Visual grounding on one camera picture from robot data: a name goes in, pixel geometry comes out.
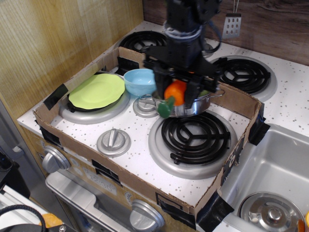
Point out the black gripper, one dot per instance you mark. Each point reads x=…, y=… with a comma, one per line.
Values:
x=182, y=59

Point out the orange toy carrot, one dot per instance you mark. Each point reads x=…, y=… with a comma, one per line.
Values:
x=173, y=96

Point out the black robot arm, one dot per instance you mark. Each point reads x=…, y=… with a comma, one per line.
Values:
x=186, y=14

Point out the light green plate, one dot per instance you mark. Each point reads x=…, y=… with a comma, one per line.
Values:
x=98, y=91

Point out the green toy vegetable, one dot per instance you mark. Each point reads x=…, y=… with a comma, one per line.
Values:
x=203, y=93

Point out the small silver pot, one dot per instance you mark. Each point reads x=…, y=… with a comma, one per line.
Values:
x=200, y=105

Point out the light blue bowl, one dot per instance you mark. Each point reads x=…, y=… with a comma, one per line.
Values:
x=139, y=82

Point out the middle silver stove knob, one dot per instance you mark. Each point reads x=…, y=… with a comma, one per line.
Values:
x=144, y=106

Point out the silver stove knob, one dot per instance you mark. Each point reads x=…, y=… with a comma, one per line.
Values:
x=208, y=50
x=113, y=143
x=144, y=106

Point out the back silver stove knob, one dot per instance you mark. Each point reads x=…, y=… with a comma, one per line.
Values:
x=208, y=50

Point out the back left stove burner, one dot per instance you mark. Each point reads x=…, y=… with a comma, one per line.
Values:
x=140, y=40

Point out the stove burner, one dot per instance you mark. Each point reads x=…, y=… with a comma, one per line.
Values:
x=140, y=40
x=249, y=75
x=93, y=116
x=194, y=147

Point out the cardboard fence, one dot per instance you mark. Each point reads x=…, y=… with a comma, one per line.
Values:
x=113, y=158

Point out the front right stove burner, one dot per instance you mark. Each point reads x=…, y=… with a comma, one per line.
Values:
x=194, y=147

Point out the back right stove burner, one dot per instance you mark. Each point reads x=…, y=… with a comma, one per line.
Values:
x=249, y=75

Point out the front left stove burner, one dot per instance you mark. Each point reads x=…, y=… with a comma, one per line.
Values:
x=93, y=116

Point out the hanging silver spatula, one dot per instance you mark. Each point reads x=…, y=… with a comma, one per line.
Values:
x=232, y=23

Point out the front silver stove knob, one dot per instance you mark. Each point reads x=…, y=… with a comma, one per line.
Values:
x=113, y=143

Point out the silver sink basin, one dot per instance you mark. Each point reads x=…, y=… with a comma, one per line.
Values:
x=278, y=164

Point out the right oven front knob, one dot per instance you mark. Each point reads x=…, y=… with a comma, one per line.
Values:
x=144, y=218

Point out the oven knob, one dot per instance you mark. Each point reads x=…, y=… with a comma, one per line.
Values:
x=144, y=218
x=54, y=160

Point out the left oven front knob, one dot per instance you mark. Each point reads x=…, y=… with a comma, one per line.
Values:
x=54, y=160

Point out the silver pot lid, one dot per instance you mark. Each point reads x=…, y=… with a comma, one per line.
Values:
x=272, y=213

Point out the silver oven door handle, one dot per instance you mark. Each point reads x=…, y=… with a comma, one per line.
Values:
x=82, y=200

